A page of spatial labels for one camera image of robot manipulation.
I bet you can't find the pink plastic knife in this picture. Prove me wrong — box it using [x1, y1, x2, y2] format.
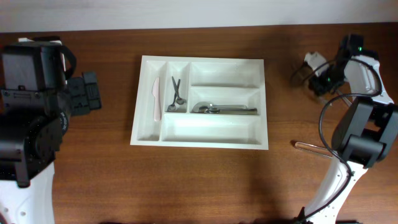
[152, 77, 161, 122]

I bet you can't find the small dark teaspoon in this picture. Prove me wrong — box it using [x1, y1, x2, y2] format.
[172, 77, 185, 105]
[167, 77, 178, 112]

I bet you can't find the steel spoon tray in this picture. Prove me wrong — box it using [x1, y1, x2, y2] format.
[192, 101, 247, 113]

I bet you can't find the steel fork tines down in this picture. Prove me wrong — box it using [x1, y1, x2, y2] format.
[317, 96, 330, 106]

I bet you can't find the steel fork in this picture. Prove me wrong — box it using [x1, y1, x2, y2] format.
[336, 90, 352, 107]

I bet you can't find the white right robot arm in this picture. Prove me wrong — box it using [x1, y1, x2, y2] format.
[294, 34, 397, 223]

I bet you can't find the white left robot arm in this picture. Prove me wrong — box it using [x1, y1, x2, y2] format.
[1, 36, 102, 223]

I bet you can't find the white plastic cutlery tray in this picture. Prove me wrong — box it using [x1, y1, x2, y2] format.
[130, 55, 269, 150]

